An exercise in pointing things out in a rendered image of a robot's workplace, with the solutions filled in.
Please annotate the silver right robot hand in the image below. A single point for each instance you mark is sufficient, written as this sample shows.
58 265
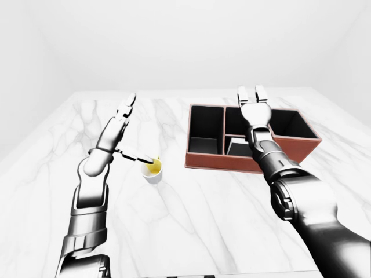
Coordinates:
255 114

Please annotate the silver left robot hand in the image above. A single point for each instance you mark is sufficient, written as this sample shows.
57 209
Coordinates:
111 136

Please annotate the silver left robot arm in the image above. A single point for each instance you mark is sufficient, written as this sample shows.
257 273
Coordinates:
87 199

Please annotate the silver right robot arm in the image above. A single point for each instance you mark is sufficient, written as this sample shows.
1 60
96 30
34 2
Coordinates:
301 202

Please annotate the red-brown desk caddy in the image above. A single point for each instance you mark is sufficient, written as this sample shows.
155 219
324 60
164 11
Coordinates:
208 136

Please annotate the white mug with yellow inside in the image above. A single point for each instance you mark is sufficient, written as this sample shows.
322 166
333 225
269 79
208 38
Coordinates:
153 173

